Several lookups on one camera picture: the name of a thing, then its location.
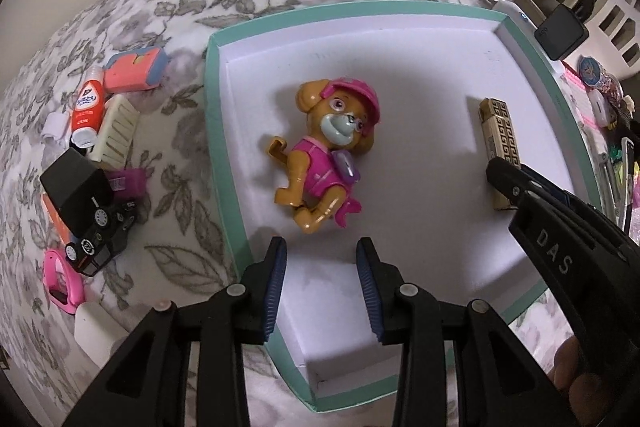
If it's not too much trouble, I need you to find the coral blue toy case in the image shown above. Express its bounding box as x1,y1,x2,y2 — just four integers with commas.
104,46,169,94

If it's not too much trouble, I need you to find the teal white shallow box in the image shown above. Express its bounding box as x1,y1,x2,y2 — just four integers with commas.
204,1,600,412

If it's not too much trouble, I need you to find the black charger cube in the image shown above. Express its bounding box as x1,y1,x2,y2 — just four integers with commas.
40,148,115,237

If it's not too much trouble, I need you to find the smartphone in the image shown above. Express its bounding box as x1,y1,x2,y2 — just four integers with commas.
617,136,634,234

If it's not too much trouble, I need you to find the round colourful candy tube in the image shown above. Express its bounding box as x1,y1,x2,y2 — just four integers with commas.
578,56,624,98

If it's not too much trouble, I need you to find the pink white crochet mat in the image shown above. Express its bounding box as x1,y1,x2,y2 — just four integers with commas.
551,61,599,130

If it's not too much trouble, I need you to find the cream plastic comb clip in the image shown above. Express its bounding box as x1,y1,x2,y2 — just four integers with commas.
87,94,140,171

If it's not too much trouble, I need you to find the orange blue toy block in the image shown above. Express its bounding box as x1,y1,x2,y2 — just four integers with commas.
41,193,73,245

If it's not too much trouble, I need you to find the floral grey white blanket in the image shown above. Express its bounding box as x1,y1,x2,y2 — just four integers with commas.
0,0,576,427

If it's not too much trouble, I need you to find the paw patrol dog toy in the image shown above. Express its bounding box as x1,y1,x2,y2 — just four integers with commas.
267,77,381,234

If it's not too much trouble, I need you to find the pink kids watch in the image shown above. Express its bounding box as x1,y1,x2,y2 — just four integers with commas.
42,249,85,315

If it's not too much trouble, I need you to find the red stain remover bottle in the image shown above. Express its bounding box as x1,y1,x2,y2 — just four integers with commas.
70,66,105,150

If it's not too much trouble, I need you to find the black toy car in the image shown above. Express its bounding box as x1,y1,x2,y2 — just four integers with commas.
64,200,138,277

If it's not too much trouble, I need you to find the person's hand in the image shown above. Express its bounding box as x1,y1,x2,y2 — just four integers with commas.
548,336,606,426

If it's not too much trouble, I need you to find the black power adapter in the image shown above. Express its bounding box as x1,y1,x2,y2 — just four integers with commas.
534,4,589,61

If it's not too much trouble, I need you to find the gold black patterned lighter box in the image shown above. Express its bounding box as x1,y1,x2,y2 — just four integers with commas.
477,95,525,212

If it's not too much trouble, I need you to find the white wall charger plug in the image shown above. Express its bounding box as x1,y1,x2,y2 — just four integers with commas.
74,303,129,369

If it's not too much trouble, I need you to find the white power strip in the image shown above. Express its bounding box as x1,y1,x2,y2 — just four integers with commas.
492,0,537,35

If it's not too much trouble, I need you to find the white lattice basket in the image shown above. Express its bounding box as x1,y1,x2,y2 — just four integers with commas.
584,0,639,79

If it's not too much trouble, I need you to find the white small mouse-shaped object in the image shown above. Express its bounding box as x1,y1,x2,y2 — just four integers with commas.
587,89,614,128

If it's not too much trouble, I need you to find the white tape roll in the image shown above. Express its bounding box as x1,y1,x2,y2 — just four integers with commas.
41,112,70,141

